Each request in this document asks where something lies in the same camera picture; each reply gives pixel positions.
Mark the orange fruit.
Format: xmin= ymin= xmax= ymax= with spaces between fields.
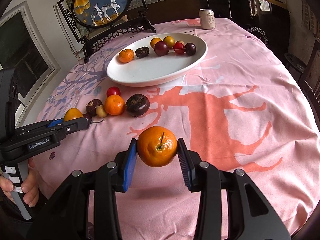
xmin=63 ymin=108 xmax=83 ymax=122

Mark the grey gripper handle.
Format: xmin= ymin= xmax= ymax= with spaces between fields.
xmin=1 ymin=160 xmax=32 ymax=220

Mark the large mandarin with stem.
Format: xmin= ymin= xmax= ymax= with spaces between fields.
xmin=137 ymin=126 xmax=177 ymax=167

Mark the large dark passion fruit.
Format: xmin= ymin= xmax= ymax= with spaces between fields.
xmin=125 ymin=94 xmax=150 ymax=117

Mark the orange kumquat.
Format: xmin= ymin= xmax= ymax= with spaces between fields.
xmin=150 ymin=37 xmax=162 ymax=49
xmin=163 ymin=36 xmax=175 ymax=49

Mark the dark purple cherry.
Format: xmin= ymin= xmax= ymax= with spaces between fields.
xmin=185 ymin=42 xmax=196 ymax=56

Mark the person's left hand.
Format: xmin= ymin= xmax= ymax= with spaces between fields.
xmin=1 ymin=158 xmax=40 ymax=207

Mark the brown-marked passion fruit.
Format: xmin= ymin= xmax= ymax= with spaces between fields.
xmin=86 ymin=99 xmax=103 ymax=116

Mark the small tan longan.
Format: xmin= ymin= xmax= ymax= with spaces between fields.
xmin=95 ymin=105 xmax=107 ymax=118

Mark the small mandarin on table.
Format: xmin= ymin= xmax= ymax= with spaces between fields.
xmin=104 ymin=95 xmax=125 ymax=116

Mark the red cherry tomato on table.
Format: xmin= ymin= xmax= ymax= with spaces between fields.
xmin=106 ymin=86 xmax=121 ymax=97

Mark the pink printed tablecloth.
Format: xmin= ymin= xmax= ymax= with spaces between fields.
xmin=34 ymin=18 xmax=319 ymax=239

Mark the mandarin on plate left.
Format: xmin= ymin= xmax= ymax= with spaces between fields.
xmin=118 ymin=49 xmax=135 ymax=63

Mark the dark passion fruit on plate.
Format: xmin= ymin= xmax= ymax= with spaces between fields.
xmin=135 ymin=46 xmax=150 ymax=59

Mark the round deer painting screen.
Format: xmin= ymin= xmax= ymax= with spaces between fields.
xmin=57 ymin=0 xmax=156 ymax=62

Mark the white oval plate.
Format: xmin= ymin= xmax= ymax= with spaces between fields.
xmin=106 ymin=33 xmax=208 ymax=87

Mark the dark red plum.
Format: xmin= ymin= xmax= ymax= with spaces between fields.
xmin=153 ymin=41 xmax=170 ymax=56

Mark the red cherry tomato on plate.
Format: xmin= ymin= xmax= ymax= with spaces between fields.
xmin=173 ymin=42 xmax=185 ymax=55

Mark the dark wooden chair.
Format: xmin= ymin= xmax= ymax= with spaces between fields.
xmin=298 ymin=39 xmax=319 ymax=120

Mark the white beverage can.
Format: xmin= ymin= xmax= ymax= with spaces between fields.
xmin=199 ymin=9 xmax=215 ymax=30

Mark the window frame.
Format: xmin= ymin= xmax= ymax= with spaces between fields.
xmin=1 ymin=1 xmax=61 ymax=126

